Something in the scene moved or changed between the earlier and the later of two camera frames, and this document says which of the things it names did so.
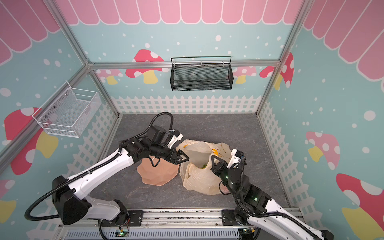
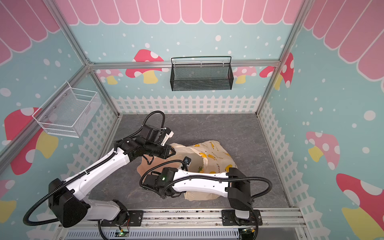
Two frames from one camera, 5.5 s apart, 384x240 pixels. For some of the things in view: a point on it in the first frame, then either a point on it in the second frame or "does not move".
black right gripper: x=219 y=168 to x=147 y=182
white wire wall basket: x=68 y=111 does not move
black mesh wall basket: x=201 y=73 does not move
